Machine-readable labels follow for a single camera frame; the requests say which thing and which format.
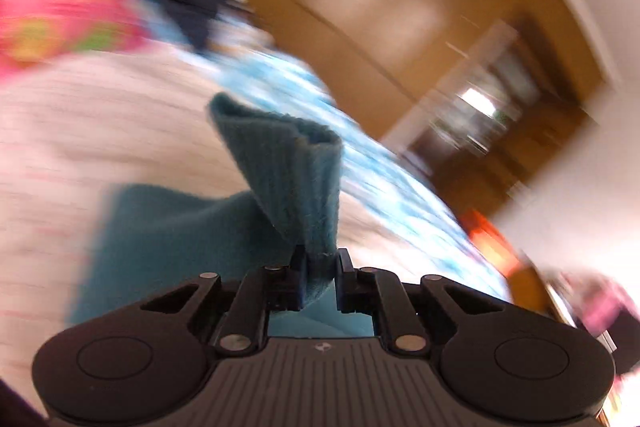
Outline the white cherry print garment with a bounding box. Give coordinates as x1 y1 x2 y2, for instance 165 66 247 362
0 41 402 408

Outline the blue white patterned bedsheet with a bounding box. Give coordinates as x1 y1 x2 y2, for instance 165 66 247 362
142 0 510 300

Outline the teal knitted sock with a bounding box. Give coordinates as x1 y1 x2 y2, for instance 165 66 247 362
67 93 373 338

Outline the pink cartoon print garment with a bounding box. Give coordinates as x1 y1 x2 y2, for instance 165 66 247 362
1 0 148 82

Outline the brown wooden wardrobe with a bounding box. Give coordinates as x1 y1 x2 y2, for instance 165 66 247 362
250 0 603 216

